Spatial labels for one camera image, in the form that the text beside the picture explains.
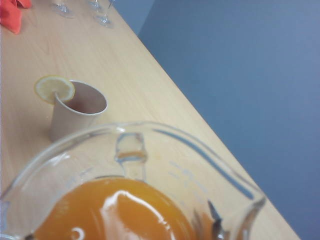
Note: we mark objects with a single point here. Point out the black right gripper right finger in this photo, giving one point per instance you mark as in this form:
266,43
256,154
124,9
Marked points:
215,225

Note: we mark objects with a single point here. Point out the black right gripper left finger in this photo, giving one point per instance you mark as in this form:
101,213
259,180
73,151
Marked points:
30,237

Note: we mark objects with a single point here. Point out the clear cup for orange juice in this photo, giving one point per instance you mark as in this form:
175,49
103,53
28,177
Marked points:
125,205

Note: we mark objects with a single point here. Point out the beige paper cup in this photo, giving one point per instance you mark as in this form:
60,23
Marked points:
67,120

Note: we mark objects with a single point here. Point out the yellow lemon slice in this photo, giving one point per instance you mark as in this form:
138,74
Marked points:
53,86

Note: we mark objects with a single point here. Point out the red cloth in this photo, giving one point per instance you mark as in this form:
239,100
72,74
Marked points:
12,15

